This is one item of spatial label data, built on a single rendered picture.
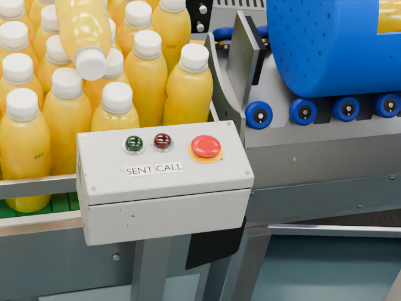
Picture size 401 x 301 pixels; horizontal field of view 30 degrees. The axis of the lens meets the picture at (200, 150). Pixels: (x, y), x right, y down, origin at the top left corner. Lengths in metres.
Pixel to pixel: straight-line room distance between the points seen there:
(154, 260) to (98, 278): 0.18
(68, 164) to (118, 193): 0.23
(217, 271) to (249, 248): 0.32
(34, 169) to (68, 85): 0.12
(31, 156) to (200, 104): 0.26
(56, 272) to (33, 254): 0.06
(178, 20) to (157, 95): 0.13
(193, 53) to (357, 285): 1.30
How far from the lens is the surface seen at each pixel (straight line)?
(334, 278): 2.22
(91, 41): 0.98
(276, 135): 1.21
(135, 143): 0.89
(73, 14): 1.01
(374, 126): 1.28
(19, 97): 0.98
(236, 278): 1.56
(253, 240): 1.46
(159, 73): 1.09
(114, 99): 0.97
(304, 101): 1.19
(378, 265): 2.30
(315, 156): 1.26
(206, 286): 1.82
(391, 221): 2.21
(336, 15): 1.07
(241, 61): 1.21
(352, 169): 1.30
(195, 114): 1.10
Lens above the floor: 1.75
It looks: 46 degrees down
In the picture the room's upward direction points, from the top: 10 degrees clockwise
